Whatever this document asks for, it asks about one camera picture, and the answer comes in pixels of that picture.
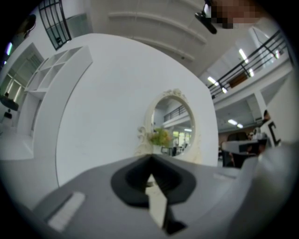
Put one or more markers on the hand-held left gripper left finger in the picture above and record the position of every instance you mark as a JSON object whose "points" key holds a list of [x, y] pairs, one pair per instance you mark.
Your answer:
{"points": [[93, 198]]}

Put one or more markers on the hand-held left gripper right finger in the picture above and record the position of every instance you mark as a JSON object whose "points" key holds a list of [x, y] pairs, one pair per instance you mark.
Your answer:
{"points": [[205, 186]]}

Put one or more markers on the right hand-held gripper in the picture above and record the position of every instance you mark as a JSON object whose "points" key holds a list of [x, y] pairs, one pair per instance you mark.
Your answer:
{"points": [[266, 135]]}

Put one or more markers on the cream ornate dressing table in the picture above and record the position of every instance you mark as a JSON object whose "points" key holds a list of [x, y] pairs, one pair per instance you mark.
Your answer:
{"points": [[141, 147]]}

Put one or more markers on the oval white-framed mirror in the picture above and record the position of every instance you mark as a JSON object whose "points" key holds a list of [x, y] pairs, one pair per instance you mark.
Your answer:
{"points": [[177, 116]]}

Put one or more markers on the peach flower bouquet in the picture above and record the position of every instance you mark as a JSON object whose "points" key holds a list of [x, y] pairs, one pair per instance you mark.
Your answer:
{"points": [[160, 137]]}

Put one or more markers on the black balcony railing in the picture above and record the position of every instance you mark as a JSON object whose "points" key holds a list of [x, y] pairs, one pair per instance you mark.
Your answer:
{"points": [[244, 67]]}

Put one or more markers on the white desk with shelves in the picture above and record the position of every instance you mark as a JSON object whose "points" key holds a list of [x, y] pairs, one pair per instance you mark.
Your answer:
{"points": [[49, 105]]}

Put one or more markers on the person's head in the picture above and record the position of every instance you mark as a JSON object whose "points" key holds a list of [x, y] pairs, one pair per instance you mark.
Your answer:
{"points": [[233, 11]]}

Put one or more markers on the black grid window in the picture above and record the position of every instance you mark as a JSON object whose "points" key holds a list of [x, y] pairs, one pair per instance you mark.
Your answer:
{"points": [[54, 23]]}

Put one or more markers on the black head-worn camera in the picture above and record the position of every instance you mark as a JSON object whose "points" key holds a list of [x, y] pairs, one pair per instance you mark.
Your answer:
{"points": [[208, 23]]}

